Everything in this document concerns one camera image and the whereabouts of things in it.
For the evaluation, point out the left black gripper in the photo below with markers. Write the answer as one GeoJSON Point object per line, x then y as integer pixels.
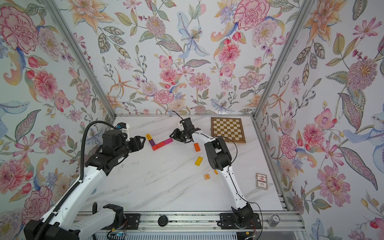
{"type": "Point", "coordinates": [137, 143]}

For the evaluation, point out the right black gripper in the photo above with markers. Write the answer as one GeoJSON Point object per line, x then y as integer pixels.
{"type": "Point", "coordinates": [176, 136]}

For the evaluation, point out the magenta rectangular block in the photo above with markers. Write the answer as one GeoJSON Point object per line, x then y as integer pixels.
{"type": "Point", "coordinates": [170, 140]}

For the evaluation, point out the yellow striped block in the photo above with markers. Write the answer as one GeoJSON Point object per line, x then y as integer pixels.
{"type": "Point", "coordinates": [148, 137]}

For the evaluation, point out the purple rectangular block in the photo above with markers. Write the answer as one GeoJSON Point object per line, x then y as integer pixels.
{"type": "Point", "coordinates": [152, 142]}

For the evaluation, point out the red rectangular block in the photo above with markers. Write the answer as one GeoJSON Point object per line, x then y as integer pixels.
{"type": "Point", "coordinates": [161, 144]}

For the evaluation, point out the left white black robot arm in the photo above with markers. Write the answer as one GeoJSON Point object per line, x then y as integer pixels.
{"type": "Point", "coordinates": [72, 200]}

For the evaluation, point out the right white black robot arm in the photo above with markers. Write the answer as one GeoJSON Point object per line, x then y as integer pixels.
{"type": "Point", "coordinates": [244, 213]}

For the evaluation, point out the orange rectangular block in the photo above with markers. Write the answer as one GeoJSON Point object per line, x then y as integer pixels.
{"type": "Point", "coordinates": [197, 147]}

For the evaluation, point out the yellow rectangular block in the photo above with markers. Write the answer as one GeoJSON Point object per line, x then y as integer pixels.
{"type": "Point", "coordinates": [198, 161]}

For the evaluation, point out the wooden chessboard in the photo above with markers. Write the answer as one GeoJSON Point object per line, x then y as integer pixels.
{"type": "Point", "coordinates": [228, 128]}

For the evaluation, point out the black round knob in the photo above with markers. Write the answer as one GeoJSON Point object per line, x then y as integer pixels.
{"type": "Point", "coordinates": [163, 221]}

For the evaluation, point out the playing card box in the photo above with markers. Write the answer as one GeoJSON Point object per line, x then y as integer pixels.
{"type": "Point", "coordinates": [262, 181]}

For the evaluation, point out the clear tape roll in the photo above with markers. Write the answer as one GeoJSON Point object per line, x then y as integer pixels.
{"type": "Point", "coordinates": [274, 220]}

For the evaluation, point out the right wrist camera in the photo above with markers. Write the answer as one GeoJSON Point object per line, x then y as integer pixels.
{"type": "Point", "coordinates": [181, 126]}

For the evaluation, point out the aluminium mounting rail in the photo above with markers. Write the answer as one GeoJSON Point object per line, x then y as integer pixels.
{"type": "Point", "coordinates": [178, 221]}

